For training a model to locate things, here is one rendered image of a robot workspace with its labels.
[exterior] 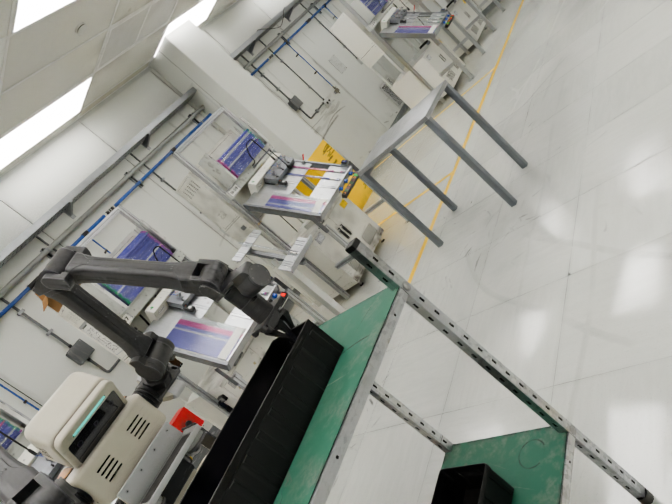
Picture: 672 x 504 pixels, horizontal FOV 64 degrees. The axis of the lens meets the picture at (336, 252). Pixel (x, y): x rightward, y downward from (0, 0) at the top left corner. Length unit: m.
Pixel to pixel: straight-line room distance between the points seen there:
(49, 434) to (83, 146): 4.77
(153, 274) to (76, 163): 4.73
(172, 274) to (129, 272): 0.11
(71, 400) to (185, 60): 5.43
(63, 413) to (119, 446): 0.17
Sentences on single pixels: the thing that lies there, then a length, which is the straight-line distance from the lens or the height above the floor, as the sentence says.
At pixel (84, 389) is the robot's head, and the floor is 1.33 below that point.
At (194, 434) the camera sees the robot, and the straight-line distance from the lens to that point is 1.59.
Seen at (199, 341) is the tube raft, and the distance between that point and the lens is 3.57.
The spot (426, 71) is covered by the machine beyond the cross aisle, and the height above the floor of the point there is 0.45.
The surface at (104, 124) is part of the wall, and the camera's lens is 6.33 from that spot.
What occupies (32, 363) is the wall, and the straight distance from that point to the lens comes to 5.15.
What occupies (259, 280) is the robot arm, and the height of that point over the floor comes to 1.21.
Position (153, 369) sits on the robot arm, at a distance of 1.59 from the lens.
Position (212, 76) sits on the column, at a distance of 6.58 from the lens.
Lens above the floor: 1.38
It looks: 13 degrees down
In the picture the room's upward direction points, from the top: 50 degrees counter-clockwise
